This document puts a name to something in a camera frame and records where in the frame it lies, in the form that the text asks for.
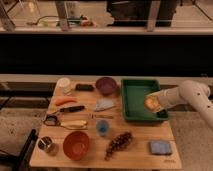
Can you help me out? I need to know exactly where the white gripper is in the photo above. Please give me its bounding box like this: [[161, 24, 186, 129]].
[[154, 90, 171, 118]]

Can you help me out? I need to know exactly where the blue cup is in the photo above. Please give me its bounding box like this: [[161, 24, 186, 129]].
[[96, 120, 109, 136]]

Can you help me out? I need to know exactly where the bunch of dark grapes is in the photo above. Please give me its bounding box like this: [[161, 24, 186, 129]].
[[104, 132, 133, 160]]

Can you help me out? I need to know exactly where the red bowl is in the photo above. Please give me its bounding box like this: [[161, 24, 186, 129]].
[[63, 131, 90, 161]]

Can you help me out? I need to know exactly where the green plastic tray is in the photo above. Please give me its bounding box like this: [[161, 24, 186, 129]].
[[121, 79, 169, 122]]

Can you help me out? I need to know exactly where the white cup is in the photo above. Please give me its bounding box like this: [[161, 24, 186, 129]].
[[57, 78, 71, 95]]

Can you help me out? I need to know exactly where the grey cloth piece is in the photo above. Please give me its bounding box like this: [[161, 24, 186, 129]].
[[94, 99, 115, 112]]

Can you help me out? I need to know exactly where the purple bowl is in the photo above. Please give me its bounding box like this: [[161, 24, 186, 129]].
[[95, 77, 117, 96]]

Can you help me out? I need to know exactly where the yellow red apple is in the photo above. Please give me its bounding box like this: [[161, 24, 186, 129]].
[[145, 96, 159, 112]]

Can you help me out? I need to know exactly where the yellow banana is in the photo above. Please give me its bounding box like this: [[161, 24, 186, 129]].
[[60, 120, 87, 130]]

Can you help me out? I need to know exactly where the blue sponge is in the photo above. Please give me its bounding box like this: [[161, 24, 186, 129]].
[[149, 140, 172, 155]]

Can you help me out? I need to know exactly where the black chair frame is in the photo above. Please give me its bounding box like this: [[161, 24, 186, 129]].
[[0, 129, 38, 171]]

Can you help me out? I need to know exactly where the black rectangular block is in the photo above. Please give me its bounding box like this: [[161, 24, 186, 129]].
[[75, 84, 94, 91]]

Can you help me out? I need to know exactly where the orange carrot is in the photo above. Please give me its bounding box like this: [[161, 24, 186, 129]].
[[55, 97, 77, 106]]

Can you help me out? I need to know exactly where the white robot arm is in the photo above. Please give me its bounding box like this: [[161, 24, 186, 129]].
[[154, 80, 213, 130]]

